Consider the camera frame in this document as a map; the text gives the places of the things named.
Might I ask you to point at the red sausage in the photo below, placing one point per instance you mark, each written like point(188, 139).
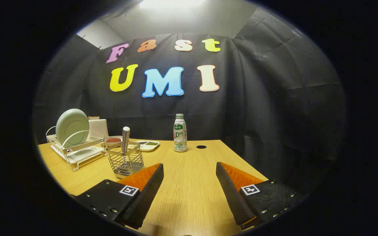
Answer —
point(113, 140)

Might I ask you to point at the pale green plate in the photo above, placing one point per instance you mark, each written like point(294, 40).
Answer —
point(72, 126)

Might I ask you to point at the white ribbed drain tray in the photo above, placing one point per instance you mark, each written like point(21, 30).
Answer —
point(85, 154)

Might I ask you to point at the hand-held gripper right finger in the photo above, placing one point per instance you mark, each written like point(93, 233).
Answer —
point(230, 193)

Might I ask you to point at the small plate with sausages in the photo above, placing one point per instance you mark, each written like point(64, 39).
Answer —
point(113, 143)

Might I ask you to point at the white divided bean dish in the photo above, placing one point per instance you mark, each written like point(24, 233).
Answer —
point(147, 146)

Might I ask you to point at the white drink bottle green label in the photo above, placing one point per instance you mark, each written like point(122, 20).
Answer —
point(180, 136)

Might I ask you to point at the white toaster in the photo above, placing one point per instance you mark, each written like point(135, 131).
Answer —
point(98, 127)

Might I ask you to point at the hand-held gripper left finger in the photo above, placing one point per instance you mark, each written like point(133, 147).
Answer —
point(149, 190)

